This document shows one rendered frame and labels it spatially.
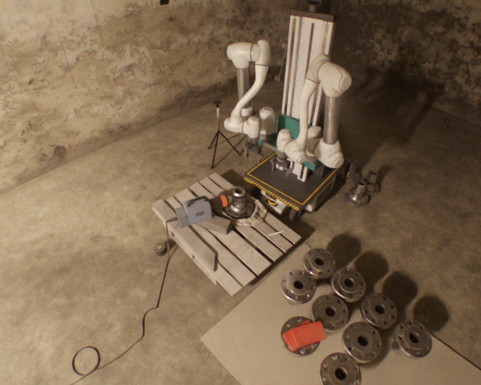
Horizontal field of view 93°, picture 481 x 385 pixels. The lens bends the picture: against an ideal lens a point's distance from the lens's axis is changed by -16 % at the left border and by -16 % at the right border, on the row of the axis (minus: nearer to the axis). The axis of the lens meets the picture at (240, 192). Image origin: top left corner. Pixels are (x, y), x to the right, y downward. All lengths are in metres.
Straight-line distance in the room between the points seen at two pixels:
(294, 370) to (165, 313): 1.03
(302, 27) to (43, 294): 3.00
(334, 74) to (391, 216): 1.87
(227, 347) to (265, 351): 0.26
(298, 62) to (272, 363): 2.22
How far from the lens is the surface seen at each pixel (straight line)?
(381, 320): 2.11
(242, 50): 2.09
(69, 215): 3.27
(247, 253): 2.27
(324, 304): 2.01
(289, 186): 2.59
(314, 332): 1.88
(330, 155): 2.00
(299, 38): 2.24
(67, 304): 2.61
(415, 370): 2.39
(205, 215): 2.34
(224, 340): 2.11
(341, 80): 1.68
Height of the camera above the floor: 2.03
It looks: 44 degrees down
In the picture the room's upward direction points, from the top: straight up
